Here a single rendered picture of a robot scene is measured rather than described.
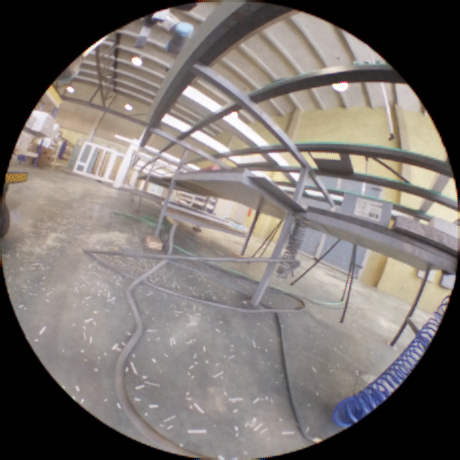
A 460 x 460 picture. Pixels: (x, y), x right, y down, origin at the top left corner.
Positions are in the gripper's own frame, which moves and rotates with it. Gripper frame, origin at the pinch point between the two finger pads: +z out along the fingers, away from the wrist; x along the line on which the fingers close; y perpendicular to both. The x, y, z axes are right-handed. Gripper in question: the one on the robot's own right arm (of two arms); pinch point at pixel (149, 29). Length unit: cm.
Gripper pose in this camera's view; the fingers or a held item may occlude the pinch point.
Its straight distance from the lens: 51.0
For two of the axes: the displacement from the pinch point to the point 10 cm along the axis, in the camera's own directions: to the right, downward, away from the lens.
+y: -7.1, 2.2, -6.7
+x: 6.9, 4.2, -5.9
